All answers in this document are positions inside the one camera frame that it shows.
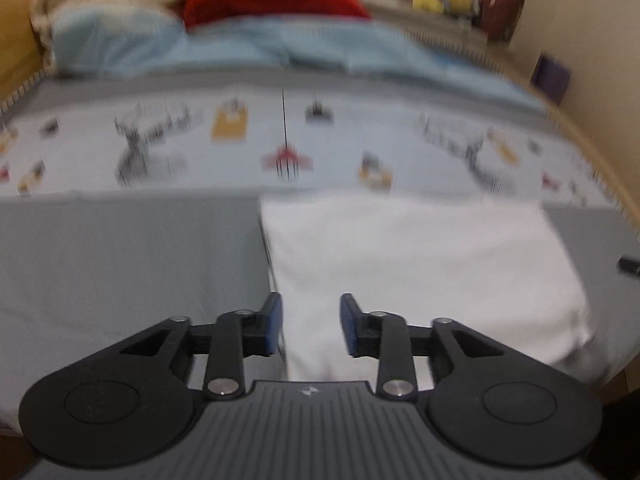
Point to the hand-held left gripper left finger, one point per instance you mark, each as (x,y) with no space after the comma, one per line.
(272,321)

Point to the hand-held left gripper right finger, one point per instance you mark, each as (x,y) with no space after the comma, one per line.
(348,324)

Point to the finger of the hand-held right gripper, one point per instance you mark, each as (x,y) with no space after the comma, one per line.
(631,265)

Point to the white pants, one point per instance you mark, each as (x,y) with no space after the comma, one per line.
(420,270)

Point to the printed grey bed sheet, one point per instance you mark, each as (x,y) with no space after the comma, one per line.
(150,240)

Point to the dark purple box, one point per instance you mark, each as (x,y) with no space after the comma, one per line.
(550,77)

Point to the light blue duvet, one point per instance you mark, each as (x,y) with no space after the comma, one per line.
(300,45)

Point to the dark red bag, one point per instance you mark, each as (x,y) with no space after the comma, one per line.
(500,5)

